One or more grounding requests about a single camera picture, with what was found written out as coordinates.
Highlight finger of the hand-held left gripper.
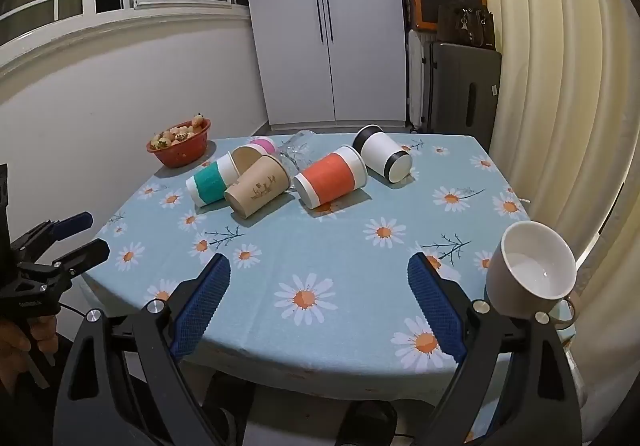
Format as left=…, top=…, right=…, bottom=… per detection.
left=17, top=238, right=111, bottom=293
left=11, top=211, right=95, bottom=258

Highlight person's left hand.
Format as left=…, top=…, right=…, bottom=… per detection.
left=0, top=315, right=59, bottom=396

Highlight pile of small fruits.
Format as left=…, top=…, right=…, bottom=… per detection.
left=150, top=112, right=206, bottom=150

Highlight dark object under table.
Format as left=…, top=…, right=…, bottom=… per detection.
left=335, top=401, right=398, bottom=446

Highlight cream curtain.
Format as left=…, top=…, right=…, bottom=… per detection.
left=452, top=0, right=640, bottom=377

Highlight pink cup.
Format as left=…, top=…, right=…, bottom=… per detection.
left=248, top=137, right=277, bottom=158

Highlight white ceramic mug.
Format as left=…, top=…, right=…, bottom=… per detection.
left=485, top=221, right=578, bottom=331

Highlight white suitcase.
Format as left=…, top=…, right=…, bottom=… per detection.
left=406, top=28, right=436, bottom=133

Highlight blue daisy tablecloth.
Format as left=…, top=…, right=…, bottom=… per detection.
left=82, top=133, right=576, bottom=442

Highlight plain brown paper cup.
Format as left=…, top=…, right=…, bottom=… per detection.
left=231, top=144, right=264, bottom=176

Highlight grey suitcase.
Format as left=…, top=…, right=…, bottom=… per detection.
left=424, top=42, right=502, bottom=152

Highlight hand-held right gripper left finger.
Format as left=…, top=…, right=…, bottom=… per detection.
left=52, top=253, right=232, bottom=446

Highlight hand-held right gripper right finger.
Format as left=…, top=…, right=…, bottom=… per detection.
left=407, top=252, right=583, bottom=446

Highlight brown printed paper cup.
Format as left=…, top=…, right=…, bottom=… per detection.
left=223, top=155, right=292, bottom=219

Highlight red plastic bowl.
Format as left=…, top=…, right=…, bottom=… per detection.
left=146, top=118, right=212, bottom=169

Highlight white wardrobe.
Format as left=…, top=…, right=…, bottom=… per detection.
left=241, top=0, right=408, bottom=129

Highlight brown handbag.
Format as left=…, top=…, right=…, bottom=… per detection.
left=436, top=4, right=496, bottom=52

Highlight orange sleeved paper cup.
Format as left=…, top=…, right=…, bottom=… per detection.
left=293, top=145, right=369, bottom=210

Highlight teal sleeved paper cup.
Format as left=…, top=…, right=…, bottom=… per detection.
left=185, top=152, right=243, bottom=208

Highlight clear glass cup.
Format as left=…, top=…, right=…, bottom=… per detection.
left=276, top=129, right=317, bottom=172

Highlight white paper cup black bands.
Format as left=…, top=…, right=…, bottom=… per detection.
left=352, top=124, right=413, bottom=184

